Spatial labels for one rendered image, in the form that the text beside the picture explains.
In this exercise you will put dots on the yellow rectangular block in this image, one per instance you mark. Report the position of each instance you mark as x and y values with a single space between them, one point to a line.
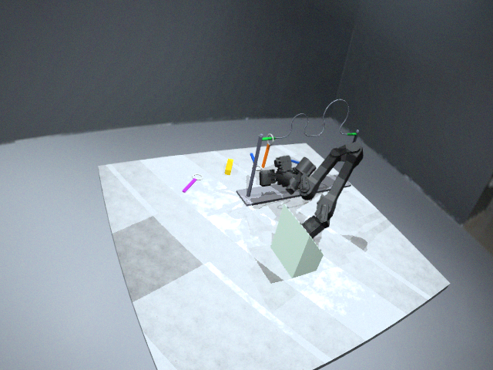
228 166

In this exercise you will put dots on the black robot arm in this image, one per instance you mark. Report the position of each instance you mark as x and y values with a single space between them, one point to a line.
307 184

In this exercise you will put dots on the purple stick with silver loop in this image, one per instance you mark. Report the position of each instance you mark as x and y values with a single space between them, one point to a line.
192 182

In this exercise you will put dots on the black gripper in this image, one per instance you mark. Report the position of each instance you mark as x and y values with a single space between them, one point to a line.
268 177

